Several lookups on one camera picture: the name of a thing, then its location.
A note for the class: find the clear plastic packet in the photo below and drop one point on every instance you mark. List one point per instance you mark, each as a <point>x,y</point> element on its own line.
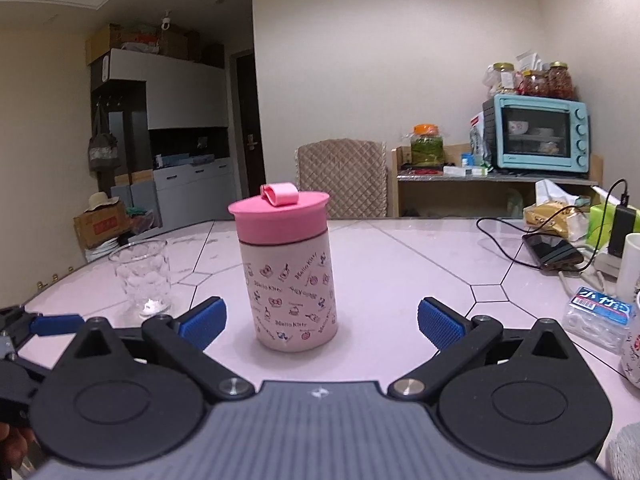
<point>530,60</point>

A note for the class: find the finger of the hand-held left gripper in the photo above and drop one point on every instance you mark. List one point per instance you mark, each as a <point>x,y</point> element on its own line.
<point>22,372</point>
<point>56,324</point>

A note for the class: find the green tissue box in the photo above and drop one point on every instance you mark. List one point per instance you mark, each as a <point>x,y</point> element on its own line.
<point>600,225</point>

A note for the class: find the dark wooden door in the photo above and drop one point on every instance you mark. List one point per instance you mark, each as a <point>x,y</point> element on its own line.
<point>250,125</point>

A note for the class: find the red scissors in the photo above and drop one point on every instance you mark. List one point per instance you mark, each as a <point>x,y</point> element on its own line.
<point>422,171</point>

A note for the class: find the white printed bottle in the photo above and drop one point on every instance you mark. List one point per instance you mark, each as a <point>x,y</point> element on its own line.
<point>292,295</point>

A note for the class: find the white plastic bag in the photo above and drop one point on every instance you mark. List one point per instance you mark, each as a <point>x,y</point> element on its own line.
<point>552,191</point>

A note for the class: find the white security camera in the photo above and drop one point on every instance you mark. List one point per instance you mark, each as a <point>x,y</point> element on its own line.
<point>166,21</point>

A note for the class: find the teal toaster oven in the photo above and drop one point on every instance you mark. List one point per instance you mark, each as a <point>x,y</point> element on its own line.
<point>540,135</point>

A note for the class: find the tissue pack with blue label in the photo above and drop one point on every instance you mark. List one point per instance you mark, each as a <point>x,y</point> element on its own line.
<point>597,317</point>

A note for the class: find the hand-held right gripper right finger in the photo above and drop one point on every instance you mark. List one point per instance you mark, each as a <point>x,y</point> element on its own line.
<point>441,327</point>

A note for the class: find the chair with quilted beige cover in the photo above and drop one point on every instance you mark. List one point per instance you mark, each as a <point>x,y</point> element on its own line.
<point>342,180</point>

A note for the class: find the black smartphone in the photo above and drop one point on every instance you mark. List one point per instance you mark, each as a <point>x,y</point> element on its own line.
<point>552,250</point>

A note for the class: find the white flat box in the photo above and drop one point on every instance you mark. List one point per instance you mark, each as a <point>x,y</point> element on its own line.
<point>465,171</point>

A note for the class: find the grey white cabinet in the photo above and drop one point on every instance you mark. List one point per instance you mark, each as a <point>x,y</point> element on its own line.
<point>185,95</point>

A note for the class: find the green pickle jar orange lid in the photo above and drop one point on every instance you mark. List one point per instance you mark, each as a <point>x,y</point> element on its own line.
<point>427,147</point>

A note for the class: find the short glass jar red contents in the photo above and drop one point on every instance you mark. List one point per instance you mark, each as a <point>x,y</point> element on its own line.
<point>535,85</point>

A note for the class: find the white cup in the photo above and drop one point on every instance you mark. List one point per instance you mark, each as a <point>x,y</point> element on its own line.
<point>629,270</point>

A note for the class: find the person's left hand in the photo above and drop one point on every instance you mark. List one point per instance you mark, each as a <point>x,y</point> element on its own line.
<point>12,447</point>

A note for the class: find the clear glass cup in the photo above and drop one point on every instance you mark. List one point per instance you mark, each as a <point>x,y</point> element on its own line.
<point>142,280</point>

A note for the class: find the straw hat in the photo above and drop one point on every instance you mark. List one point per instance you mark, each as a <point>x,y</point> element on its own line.
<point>102,202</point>

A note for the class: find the grey fluffy cloth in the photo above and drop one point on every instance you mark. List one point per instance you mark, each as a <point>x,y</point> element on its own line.
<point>625,455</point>

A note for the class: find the golden snack bag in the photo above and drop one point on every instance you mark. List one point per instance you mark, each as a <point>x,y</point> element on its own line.
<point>552,217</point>

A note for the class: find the cardboard box with red print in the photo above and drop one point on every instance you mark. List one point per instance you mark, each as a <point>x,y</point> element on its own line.
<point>102,227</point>

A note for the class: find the black charger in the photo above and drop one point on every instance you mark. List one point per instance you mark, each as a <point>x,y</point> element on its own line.
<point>622,230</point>

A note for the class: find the stack of white plates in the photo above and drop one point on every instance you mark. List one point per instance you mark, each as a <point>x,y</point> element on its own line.
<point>107,251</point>

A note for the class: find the white floral mug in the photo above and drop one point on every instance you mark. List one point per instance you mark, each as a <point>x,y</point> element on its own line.
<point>632,350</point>

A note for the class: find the white power strip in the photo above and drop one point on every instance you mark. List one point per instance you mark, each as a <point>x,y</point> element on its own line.
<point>607,265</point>

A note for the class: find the wooden shelf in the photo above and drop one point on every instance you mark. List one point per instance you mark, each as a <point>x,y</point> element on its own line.
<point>450,192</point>

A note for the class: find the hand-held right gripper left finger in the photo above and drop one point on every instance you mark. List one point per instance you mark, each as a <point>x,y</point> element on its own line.
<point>202,324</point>

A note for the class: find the glass jar with pale contents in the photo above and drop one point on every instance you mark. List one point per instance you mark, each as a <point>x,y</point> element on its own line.
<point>502,80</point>

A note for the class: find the grey hanging bag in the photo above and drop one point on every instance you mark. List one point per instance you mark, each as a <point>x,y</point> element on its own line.
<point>102,152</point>

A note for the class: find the green white snack bag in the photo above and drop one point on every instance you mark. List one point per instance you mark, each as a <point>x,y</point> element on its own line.
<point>479,142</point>

